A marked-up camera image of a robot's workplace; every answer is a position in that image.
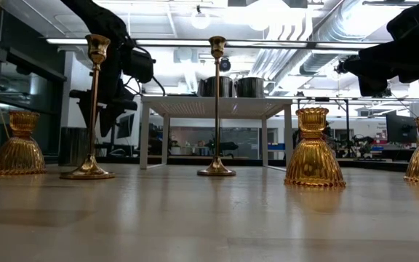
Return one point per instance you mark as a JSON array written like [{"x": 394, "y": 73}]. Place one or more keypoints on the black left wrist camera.
[{"x": 138, "y": 65}]

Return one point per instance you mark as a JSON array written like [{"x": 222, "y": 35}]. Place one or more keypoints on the small background potted plant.
[{"x": 175, "y": 148}]

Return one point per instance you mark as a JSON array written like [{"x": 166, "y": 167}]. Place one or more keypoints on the black aluminium rig frame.
[{"x": 180, "y": 160}]

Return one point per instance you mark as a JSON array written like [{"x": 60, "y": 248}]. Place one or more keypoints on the round pendant lamp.
[{"x": 200, "y": 21}]

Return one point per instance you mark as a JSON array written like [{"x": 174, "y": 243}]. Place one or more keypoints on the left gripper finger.
[
  {"x": 85, "y": 113},
  {"x": 107, "y": 122}
]

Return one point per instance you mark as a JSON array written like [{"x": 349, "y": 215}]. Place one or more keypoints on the black computer monitor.
[
  {"x": 126, "y": 125},
  {"x": 400, "y": 129}
]

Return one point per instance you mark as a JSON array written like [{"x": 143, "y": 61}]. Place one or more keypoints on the long ceiling light bar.
[{"x": 173, "y": 42}]

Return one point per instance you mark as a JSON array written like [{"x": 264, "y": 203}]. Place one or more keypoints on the white perforated metal shelf riser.
[{"x": 213, "y": 107}]

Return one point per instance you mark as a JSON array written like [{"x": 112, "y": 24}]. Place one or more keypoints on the black background robot arm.
[{"x": 227, "y": 146}]

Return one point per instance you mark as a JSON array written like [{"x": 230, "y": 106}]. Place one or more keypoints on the tall brass candlestick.
[{"x": 217, "y": 47}]

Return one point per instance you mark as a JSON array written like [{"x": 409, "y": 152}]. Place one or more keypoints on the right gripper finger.
[
  {"x": 366, "y": 58},
  {"x": 366, "y": 69}
]

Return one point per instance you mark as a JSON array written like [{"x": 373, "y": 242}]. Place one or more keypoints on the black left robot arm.
[{"x": 100, "y": 18}]

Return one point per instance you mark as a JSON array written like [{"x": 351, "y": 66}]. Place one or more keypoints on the black ceiling spotlight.
[
  {"x": 339, "y": 67},
  {"x": 225, "y": 64}
]

